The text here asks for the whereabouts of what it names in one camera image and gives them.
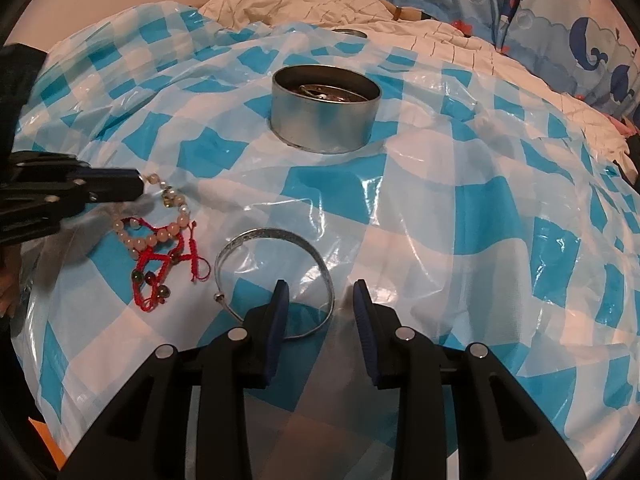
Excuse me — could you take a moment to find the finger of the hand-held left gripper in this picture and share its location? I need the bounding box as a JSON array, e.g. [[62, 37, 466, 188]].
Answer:
[[0, 180, 147, 250], [10, 152, 147, 186]]

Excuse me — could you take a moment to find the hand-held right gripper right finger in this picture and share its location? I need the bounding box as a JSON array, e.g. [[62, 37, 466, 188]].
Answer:
[[351, 280, 587, 480]]

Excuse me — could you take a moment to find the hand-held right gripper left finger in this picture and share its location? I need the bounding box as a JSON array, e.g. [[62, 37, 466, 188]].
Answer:
[[59, 279, 291, 480]]

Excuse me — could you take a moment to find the small pearl bracelet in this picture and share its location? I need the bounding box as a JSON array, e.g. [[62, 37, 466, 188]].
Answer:
[[141, 172, 193, 228]]

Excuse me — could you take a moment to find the silver bangle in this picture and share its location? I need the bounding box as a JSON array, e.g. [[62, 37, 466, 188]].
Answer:
[[214, 228, 336, 343]]

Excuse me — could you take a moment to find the round metal tin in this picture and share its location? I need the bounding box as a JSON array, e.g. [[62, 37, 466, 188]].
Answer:
[[270, 65, 383, 154]]

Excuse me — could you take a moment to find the person's left hand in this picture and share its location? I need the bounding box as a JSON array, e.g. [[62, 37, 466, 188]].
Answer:
[[0, 247, 23, 317]]

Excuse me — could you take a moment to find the blue checkered plastic sheet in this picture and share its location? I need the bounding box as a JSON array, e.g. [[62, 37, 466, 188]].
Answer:
[[10, 4, 640, 480]]

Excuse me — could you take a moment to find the white quilt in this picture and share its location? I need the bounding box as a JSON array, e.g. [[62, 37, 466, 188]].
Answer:
[[200, 0, 631, 161]]

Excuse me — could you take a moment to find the black cloth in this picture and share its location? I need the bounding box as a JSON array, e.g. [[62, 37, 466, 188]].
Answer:
[[612, 135, 640, 188]]

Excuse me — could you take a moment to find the pink cloth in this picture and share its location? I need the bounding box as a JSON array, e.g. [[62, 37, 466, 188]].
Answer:
[[602, 112, 640, 141]]

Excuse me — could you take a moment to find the blue whale printed blanket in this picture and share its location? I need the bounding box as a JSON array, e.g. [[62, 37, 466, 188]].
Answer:
[[317, 0, 640, 111]]

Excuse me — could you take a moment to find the pink bead bracelet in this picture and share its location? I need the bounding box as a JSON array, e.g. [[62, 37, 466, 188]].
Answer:
[[112, 210, 193, 261]]

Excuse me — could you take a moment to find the red cord bracelet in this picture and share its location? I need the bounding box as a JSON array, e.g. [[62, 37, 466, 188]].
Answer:
[[122, 216, 211, 313]]

